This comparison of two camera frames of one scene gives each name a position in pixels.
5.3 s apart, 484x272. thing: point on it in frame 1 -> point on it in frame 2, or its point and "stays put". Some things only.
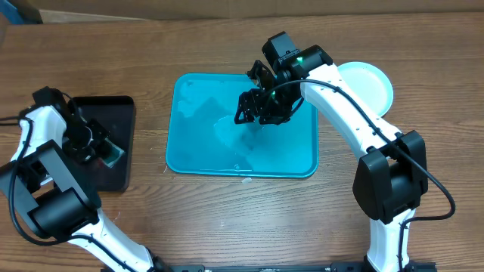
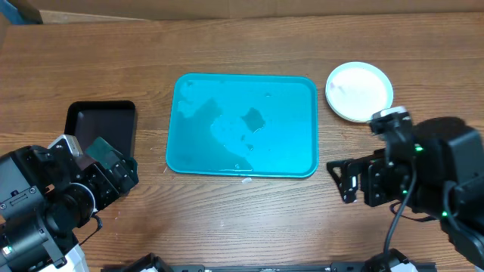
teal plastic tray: [203, 137] stays put
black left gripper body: [82, 142] -> [103, 186]
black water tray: [116, 115] stays put
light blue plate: [370, 83] stays put
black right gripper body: [278, 107] -> [386, 184]
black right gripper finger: [247, 106] -> [345, 174]
